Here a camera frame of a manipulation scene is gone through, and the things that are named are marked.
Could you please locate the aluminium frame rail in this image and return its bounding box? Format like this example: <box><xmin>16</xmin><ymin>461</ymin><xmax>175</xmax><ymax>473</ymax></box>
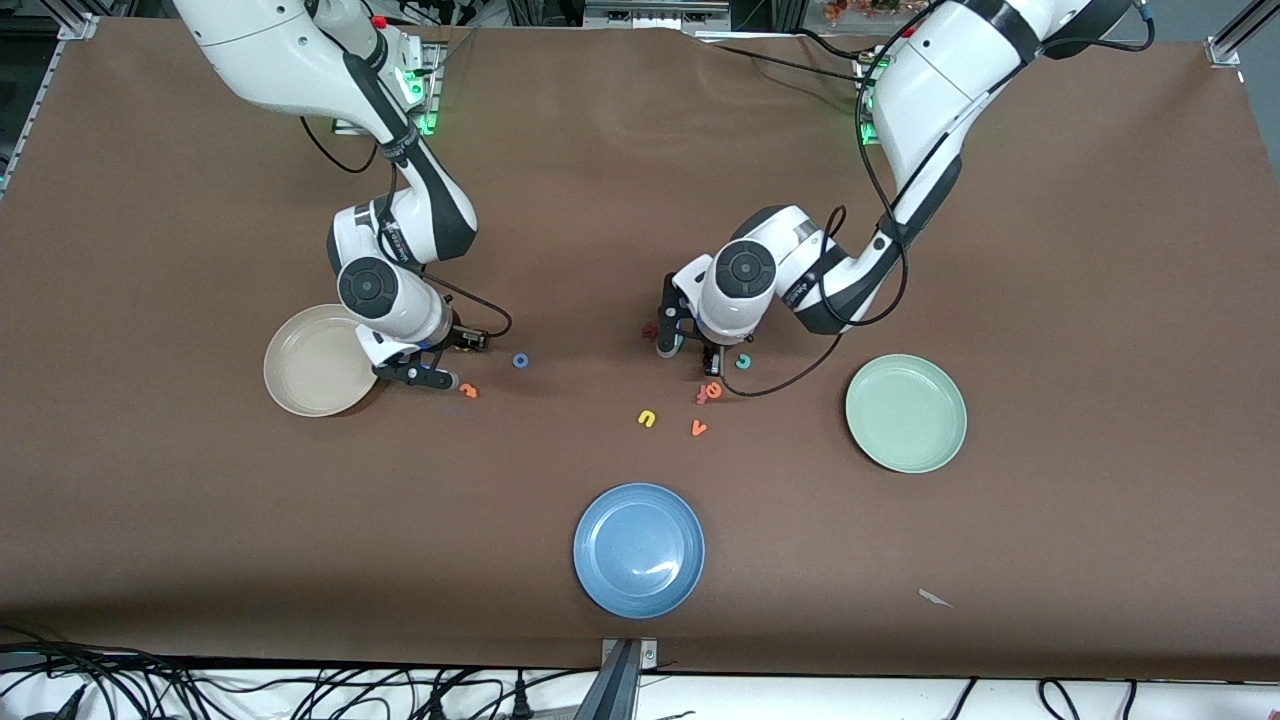
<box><xmin>1205</xmin><ymin>0</ymin><xmax>1280</xmax><ymax>69</ymax></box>
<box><xmin>40</xmin><ymin>0</ymin><xmax>101</xmax><ymax>41</ymax></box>

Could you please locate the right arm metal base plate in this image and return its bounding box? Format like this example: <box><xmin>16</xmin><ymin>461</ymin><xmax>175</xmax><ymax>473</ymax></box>
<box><xmin>333</xmin><ymin>40</ymin><xmax>442</xmax><ymax>136</ymax></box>

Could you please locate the grey metal camera mount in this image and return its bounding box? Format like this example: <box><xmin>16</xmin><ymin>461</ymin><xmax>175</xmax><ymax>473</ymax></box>
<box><xmin>575</xmin><ymin>638</ymin><xmax>659</xmax><ymax>720</ymax></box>

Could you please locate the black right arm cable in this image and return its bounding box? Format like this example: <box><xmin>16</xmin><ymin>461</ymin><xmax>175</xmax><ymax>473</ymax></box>
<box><xmin>300</xmin><ymin>115</ymin><xmax>514</xmax><ymax>346</ymax></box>

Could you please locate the blue round plate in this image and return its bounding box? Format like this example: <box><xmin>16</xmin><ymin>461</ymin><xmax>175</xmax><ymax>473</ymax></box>
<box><xmin>573</xmin><ymin>483</ymin><xmax>706</xmax><ymax>620</ymax></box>

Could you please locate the brown round plate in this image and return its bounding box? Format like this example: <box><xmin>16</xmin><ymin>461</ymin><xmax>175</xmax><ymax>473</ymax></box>
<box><xmin>263</xmin><ymin>304</ymin><xmax>385</xmax><ymax>418</ymax></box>

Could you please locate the grey metal box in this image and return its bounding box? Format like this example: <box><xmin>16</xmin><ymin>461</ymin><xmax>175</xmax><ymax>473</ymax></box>
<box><xmin>583</xmin><ymin>0</ymin><xmax>733</xmax><ymax>31</ymax></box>

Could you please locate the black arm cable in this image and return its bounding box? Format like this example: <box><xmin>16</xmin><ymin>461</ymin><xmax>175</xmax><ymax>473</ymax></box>
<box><xmin>300</xmin><ymin>115</ymin><xmax>514</xmax><ymax>346</ymax></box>
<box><xmin>715</xmin><ymin>0</ymin><xmax>1156</xmax><ymax>398</ymax></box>

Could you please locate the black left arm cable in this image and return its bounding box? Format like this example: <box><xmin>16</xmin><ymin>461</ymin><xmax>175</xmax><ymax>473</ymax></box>
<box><xmin>715</xmin><ymin>0</ymin><xmax>1156</xmax><ymax>398</ymax></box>

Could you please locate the black cable on table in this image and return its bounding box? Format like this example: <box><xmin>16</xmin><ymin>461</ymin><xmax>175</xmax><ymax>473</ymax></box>
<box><xmin>712</xmin><ymin>42</ymin><xmax>871</xmax><ymax>83</ymax></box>
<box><xmin>795</xmin><ymin>28</ymin><xmax>871</xmax><ymax>63</ymax></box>

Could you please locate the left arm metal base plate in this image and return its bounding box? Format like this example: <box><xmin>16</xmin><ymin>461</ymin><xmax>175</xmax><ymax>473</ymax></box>
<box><xmin>855</xmin><ymin>55</ymin><xmax>883</xmax><ymax>148</ymax></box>

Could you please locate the green round plate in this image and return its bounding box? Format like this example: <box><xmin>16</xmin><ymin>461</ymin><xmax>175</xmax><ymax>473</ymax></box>
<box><xmin>845</xmin><ymin>354</ymin><xmax>968</xmax><ymax>474</ymax></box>

